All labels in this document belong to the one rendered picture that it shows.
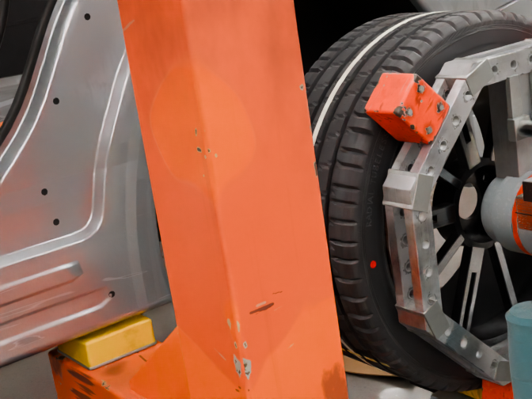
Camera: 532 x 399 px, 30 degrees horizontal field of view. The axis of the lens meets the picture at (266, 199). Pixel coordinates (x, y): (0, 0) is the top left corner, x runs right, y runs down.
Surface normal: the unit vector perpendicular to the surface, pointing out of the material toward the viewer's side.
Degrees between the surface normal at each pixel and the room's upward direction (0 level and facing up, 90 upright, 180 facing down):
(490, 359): 90
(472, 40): 90
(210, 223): 90
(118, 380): 0
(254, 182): 90
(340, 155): 61
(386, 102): 45
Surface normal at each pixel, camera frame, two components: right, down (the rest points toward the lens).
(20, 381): -0.15, -0.96
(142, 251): 0.59, 0.12
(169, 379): -0.79, 0.27
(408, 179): -0.66, -0.48
